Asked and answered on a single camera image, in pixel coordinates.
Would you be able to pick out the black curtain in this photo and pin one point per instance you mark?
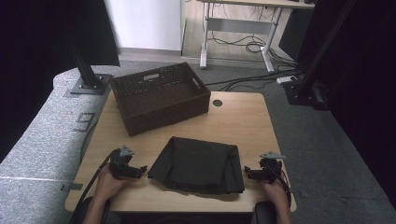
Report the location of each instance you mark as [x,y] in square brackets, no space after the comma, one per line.
[367,77]
[37,62]

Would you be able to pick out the black table grommet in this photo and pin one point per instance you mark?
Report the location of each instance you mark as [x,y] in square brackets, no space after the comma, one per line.
[217,103]

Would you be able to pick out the person's right hand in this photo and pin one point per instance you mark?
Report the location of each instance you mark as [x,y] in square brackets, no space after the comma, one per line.
[278,193]

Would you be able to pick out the white power strip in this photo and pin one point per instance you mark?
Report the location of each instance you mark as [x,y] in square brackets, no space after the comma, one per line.
[286,79]

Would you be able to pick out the black chair armrest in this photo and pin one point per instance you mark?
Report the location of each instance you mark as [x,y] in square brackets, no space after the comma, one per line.
[79,214]
[264,213]

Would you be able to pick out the black metal stand with plate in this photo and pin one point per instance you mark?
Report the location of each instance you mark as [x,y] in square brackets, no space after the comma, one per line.
[85,71]

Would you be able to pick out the white metal frame desk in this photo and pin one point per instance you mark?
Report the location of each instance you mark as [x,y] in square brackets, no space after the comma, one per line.
[236,25]

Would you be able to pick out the person's left hand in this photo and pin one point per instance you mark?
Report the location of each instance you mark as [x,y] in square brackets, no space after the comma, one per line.
[107,185]

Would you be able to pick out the dark cloth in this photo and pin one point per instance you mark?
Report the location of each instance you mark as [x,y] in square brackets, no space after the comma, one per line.
[199,165]

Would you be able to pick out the brown woven basket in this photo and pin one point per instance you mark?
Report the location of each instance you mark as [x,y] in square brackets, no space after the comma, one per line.
[162,96]

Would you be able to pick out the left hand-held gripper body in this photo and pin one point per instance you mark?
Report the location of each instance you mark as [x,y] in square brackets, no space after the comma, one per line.
[123,166]

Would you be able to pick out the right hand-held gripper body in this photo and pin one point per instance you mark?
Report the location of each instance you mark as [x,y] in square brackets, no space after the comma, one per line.
[267,172]

